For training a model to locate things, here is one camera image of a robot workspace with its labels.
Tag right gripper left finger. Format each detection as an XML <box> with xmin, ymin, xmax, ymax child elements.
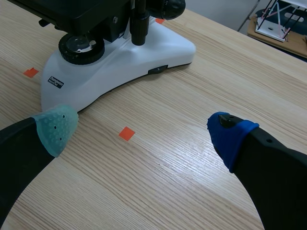
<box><xmin>0</xmin><ymin>104</ymin><xmax>80</xmax><ymax>228</ymax></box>

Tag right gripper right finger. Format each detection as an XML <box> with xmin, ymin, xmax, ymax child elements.
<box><xmin>206</xmin><ymin>111</ymin><xmax>307</xmax><ymax>230</ymax></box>

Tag white and black microscope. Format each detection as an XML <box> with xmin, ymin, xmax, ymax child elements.
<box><xmin>6</xmin><ymin>0</ymin><xmax>197</xmax><ymax>114</ymax></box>

